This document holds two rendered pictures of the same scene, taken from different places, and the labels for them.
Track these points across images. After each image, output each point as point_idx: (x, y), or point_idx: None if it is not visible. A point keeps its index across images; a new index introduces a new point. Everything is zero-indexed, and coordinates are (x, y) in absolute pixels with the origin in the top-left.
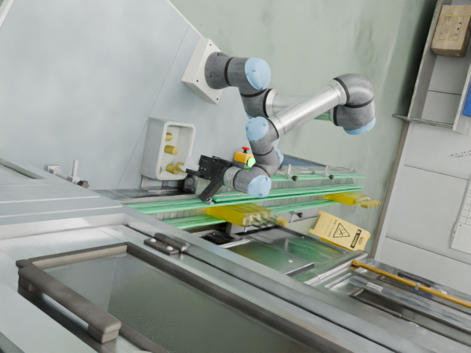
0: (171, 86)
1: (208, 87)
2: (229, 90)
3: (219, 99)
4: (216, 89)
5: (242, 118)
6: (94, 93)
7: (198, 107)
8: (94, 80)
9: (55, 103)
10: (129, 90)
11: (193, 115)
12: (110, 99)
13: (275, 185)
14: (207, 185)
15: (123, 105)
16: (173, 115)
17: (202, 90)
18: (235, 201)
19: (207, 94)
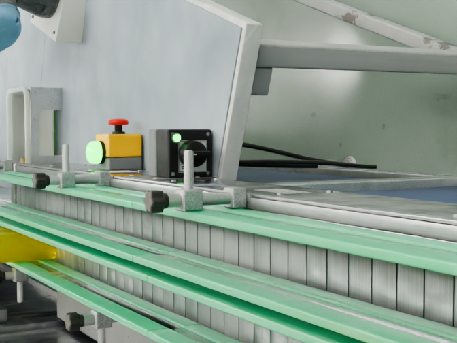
0: (50, 37)
1: (44, 19)
2: (104, 2)
3: (56, 30)
4: (39, 16)
5: (131, 52)
6: (13, 75)
7: (75, 56)
8: (12, 60)
9: (1, 93)
10: (27, 60)
11: (71, 73)
12: (20, 77)
13: (115, 222)
14: (20, 189)
15: (26, 81)
16: (56, 79)
17: (38, 27)
18: (2, 220)
19: (43, 31)
